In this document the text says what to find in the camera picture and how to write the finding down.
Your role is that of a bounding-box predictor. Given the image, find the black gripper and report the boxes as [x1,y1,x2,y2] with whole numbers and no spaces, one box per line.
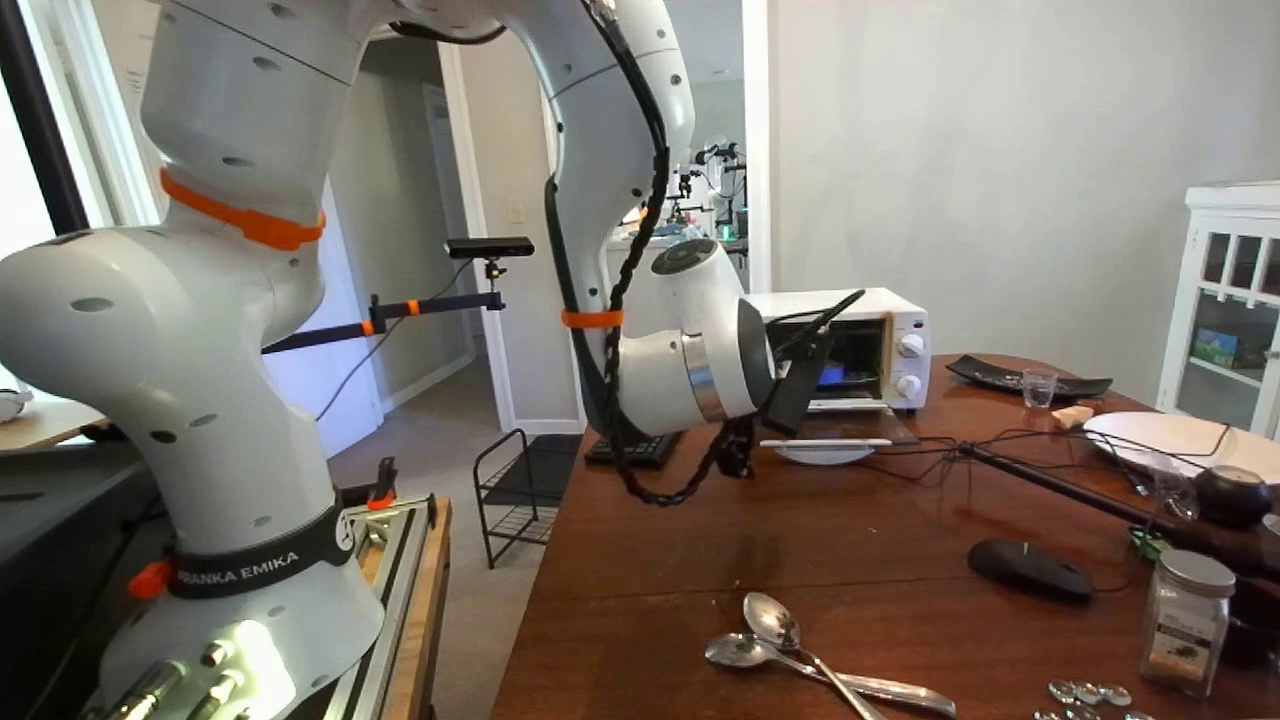
[764,290,859,432]

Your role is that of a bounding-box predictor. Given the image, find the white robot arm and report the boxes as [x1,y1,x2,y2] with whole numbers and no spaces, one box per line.
[0,0,809,720]

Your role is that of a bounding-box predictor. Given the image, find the white toaster oven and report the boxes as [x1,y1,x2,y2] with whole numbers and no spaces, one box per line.
[753,288,932,417]

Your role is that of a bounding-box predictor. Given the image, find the dark tray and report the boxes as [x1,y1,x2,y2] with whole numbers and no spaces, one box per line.
[943,355,1112,401]

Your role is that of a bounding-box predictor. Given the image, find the metal spoon upper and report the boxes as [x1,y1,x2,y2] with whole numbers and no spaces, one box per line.
[739,591,883,720]

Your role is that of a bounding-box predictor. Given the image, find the metal spoon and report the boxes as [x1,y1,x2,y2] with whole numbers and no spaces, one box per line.
[700,628,961,720]
[739,591,883,720]

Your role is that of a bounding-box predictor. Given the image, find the small drinking glass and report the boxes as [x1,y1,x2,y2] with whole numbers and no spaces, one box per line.
[1019,369,1061,411]

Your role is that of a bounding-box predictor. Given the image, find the metal spoon lower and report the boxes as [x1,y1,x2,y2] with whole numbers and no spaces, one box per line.
[700,628,961,720]

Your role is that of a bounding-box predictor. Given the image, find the black computer mouse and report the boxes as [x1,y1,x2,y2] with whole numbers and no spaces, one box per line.
[969,541,1091,602]

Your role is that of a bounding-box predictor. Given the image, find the white plate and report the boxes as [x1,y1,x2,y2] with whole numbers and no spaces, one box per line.
[1085,411,1280,482]

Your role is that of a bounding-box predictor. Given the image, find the white cabinet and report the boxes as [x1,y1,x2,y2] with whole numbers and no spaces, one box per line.
[1157,181,1280,437]

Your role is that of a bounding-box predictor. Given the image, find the glass spice jar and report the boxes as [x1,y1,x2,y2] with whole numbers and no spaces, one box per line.
[1139,547,1236,697]

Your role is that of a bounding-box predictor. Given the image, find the black power cable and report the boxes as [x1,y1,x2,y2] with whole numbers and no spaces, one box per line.
[755,421,1206,514]

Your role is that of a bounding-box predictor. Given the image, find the black wire rack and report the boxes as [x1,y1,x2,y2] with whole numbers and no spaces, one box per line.
[472,428,580,569]

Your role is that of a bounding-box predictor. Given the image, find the black camera on stand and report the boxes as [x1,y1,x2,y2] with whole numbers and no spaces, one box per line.
[444,235,537,260]

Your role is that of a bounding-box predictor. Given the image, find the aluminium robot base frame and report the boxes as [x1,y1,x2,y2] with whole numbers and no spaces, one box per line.
[322,495,452,720]

